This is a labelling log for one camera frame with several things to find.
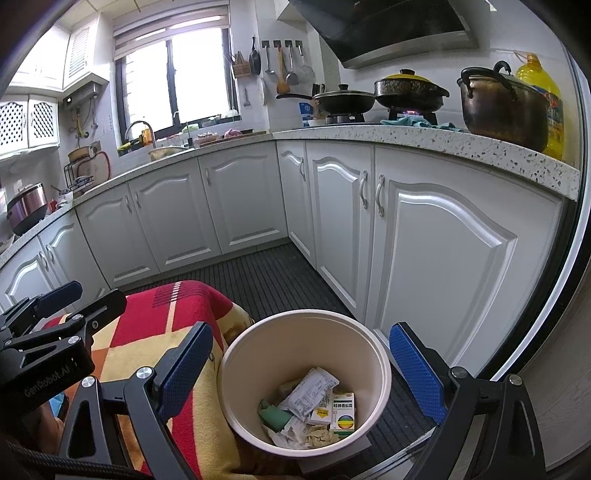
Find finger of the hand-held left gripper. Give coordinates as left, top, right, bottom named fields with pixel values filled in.
left=0, top=289, right=128, bottom=357
left=0, top=280, right=83, bottom=337

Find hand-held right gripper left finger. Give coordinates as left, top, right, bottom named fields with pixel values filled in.
left=56, top=322, right=214, bottom=480

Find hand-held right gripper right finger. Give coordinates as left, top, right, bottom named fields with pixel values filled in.
left=389, top=322, right=549, bottom=480

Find green striped medicine box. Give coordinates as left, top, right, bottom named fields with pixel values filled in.
left=329, top=391, right=356, bottom=433

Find green sponge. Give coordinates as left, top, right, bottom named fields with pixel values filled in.
left=257, top=398, right=293, bottom=431

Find white printed paper leaflet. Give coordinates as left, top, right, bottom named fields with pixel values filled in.
left=277, top=367, right=340, bottom=422

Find beige paper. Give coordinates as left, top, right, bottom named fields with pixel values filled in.
left=305, top=425, right=339, bottom=449

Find cream plastic bin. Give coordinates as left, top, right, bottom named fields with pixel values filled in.
left=216, top=310, right=393, bottom=461

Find white tissue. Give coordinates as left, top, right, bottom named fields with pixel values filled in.
left=263, top=422, right=315, bottom=450

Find red yellow printed blanket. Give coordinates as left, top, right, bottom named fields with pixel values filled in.
left=39, top=280, right=296, bottom=480

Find rose metal rice cooker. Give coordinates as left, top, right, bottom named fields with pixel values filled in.
left=6, top=183, right=49, bottom=236

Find white lower kitchen cabinets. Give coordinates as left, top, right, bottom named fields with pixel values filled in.
left=0, top=138, right=570, bottom=366

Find red rimmed cutting board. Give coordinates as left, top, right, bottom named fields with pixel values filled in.
left=90, top=148, right=112, bottom=181

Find bowl by sink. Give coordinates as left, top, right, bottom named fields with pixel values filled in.
left=148, top=146, right=186, bottom=162

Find white lattice upper cabinets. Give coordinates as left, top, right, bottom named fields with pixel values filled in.
left=0, top=14, right=114, bottom=160

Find curved metal faucet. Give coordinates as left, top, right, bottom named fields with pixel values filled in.
left=124, top=121, right=158, bottom=151

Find white water heater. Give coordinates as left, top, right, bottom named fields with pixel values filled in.
left=62, top=83, right=103, bottom=107

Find speckled kitchen countertop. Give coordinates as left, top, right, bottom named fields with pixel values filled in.
left=0, top=124, right=583, bottom=268

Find kitchen window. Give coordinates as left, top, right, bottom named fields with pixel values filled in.
left=113, top=4, right=242, bottom=145

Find teal cloth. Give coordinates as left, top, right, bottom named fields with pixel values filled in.
left=381, top=115, right=465, bottom=134

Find gas stove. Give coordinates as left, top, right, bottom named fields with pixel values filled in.
left=323, top=108, right=439, bottom=127

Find large dark metal pot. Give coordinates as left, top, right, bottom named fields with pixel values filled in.
left=457, top=61, right=551, bottom=152

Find black frying pan with lid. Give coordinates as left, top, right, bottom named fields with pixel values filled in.
left=276, top=84, right=378, bottom=116

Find hanging wooden spatula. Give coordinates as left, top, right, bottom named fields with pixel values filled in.
left=276, top=46, right=290, bottom=95

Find yellow lid cooking pot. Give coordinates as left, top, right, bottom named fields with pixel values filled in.
left=374, top=69, right=450, bottom=112

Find hanging metal skimmer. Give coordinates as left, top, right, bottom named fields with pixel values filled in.
left=294, top=46, right=316, bottom=86

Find yellow oil bottle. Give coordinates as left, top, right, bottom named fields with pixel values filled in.
left=514, top=52, right=567, bottom=162

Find black range hood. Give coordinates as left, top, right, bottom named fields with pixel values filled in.
left=288, top=0, right=481, bottom=70

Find black wire dish rack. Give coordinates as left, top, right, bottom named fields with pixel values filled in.
left=64, top=154, right=100, bottom=191

